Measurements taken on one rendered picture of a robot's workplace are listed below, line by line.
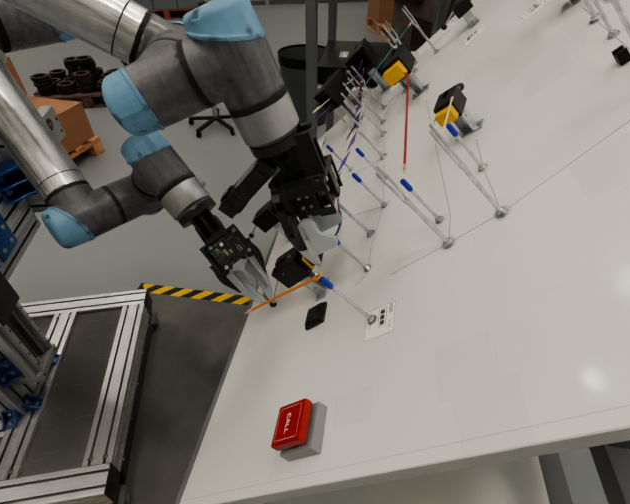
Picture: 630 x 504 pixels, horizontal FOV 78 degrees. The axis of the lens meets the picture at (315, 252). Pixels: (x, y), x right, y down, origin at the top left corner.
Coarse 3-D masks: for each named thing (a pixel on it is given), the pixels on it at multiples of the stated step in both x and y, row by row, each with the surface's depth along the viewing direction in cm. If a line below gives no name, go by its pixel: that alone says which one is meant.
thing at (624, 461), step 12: (612, 444) 53; (624, 444) 53; (600, 456) 54; (612, 456) 53; (624, 456) 53; (600, 468) 54; (612, 468) 52; (624, 468) 52; (600, 480) 54; (612, 480) 51; (624, 480) 50; (612, 492) 51; (624, 492) 49
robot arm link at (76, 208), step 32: (0, 64) 66; (0, 96) 64; (0, 128) 64; (32, 128) 65; (32, 160) 64; (64, 160) 66; (64, 192) 65; (96, 192) 68; (64, 224) 63; (96, 224) 67
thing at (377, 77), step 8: (360, 48) 106; (368, 48) 110; (352, 56) 108; (360, 56) 111; (368, 56) 107; (376, 56) 112; (344, 64) 110; (352, 64) 112; (368, 64) 109; (376, 64) 108; (352, 72) 111; (360, 72) 111; (368, 72) 110; (376, 72) 113; (376, 80) 116; (384, 80) 115; (384, 88) 117
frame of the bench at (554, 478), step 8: (544, 456) 71; (552, 456) 71; (544, 464) 70; (552, 464) 70; (560, 464) 70; (544, 472) 69; (552, 472) 69; (560, 472) 69; (544, 480) 68; (552, 480) 68; (560, 480) 68; (552, 488) 67; (560, 488) 67; (568, 488) 67; (552, 496) 66; (560, 496) 66; (568, 496) 66
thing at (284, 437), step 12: (288, 408) 48; (300, 408) 46; (288, 420) 46; (300, 420) 45; (276, 432) 47; (288, 432) 45; (300, 432) 44; (276, 444) 45; (288, 444) 44; (300, 444) 44
